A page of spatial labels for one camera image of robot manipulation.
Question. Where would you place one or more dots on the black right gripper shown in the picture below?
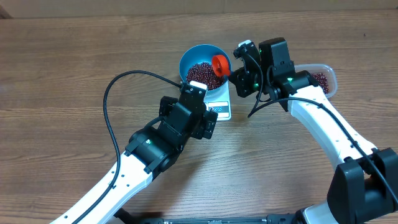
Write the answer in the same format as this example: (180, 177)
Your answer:
(242, 78)

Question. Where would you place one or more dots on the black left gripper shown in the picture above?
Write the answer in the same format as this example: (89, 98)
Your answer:
(206, 126)

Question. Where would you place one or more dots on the red measuring scoop blue handle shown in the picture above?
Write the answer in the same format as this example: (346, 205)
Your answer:
(220, 65)

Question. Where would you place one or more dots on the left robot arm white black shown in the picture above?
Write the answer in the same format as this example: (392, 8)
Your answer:
(149, 152)

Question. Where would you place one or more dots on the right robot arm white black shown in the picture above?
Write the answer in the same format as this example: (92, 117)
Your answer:
(364, 185)

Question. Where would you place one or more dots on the white digital kitchen scale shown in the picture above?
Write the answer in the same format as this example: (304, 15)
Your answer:
(218, 100)

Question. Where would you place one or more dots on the red beans in bowl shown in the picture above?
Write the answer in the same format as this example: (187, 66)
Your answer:
(203, 73)

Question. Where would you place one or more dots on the blue metal bowl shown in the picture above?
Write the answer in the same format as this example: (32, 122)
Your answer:
(199, 54)

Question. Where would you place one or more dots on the pile of red beans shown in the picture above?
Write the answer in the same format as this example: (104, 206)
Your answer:
(322, 80)

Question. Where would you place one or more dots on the clear plastic container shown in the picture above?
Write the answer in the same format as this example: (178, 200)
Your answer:
(321, 68)

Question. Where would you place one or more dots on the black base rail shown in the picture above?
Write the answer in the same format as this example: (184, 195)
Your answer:
(217, 219)

